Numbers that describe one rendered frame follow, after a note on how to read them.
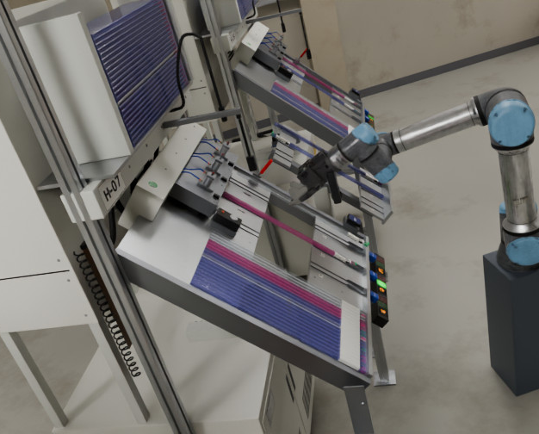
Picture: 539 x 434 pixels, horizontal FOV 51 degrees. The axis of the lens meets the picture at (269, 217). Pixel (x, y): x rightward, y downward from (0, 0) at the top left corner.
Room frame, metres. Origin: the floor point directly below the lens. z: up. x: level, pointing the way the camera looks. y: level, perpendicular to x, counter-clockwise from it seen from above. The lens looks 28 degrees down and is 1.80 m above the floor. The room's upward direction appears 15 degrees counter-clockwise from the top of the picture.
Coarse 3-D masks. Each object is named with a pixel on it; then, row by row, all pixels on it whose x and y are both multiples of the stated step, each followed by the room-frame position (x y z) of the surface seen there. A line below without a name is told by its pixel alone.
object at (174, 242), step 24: (240, 192) 1.68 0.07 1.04; (264, 192) 1.74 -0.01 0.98; (168, 216) 1.41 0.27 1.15; (192, 216) 1.45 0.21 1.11; (240, 216) 1.55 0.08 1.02; (144, 240) 1.28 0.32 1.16; (168, 240) 1.31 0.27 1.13; (192, 240) 1.35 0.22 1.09; (240, 240) 1.43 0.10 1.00; (168, 264) 1.22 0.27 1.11; (192, 264) 1.25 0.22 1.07
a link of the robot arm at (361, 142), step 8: (360, 128) 1.60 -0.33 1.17; (368, 128) 1.59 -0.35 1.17; (352, 136) 1.60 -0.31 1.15; (360, 136) 1.58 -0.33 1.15; (368, 136) 1.57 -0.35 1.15; (376, 136) 1.59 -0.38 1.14; (344, 144) 1.60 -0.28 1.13; (352, 144) 1.59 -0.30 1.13; (360, 144) 1.58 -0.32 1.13; (368, 144) 1.58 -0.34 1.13; (376, 144) 1.60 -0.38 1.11; (344, 152) 1.59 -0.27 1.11; (352, 152) 1.59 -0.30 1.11; (360, 152) 1.58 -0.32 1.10; (368, 152) 1.57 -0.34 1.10; (352, 160) 1.60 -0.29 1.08; (360, 160) 1.59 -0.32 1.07
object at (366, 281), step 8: (368, 240) 1.68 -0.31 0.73; (368, 248) 1.63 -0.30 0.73; (368, 256) 1.58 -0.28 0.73; (368, 264) 1.53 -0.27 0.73; (368, 272) 1.49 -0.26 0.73; (368, 280) 1.45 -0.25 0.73; (368, 288) 1.41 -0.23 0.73; (368, 296) 1.37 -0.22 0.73; (368, 304) 1.33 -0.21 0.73; (368, 312) 1.30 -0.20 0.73; (368, 320) 1.26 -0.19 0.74; (368, 328) 1.23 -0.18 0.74; (368, 336) 1.20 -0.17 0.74; (368, 344) 1.17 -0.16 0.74; (368, 352) 1.14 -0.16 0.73; (368, 360) 1.11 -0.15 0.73; (368, 368) 1.09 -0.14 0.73; (368, 376) 1.07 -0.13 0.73
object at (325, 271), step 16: (320, 224) 1.69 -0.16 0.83; (320, 240) 1.60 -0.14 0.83; (336, 240) 1.63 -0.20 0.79; (352, 240) 1.68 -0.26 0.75; (320, 256) 1.51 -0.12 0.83; (352, 256) 1.58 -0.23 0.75; (320, 272) 1.43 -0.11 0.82; (336, 272) 1.46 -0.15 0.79; (352, 272) 1.49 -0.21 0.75; (336, 288) 1.38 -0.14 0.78; (352, 288) 1.41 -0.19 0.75; (352, 304) 1.34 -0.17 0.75
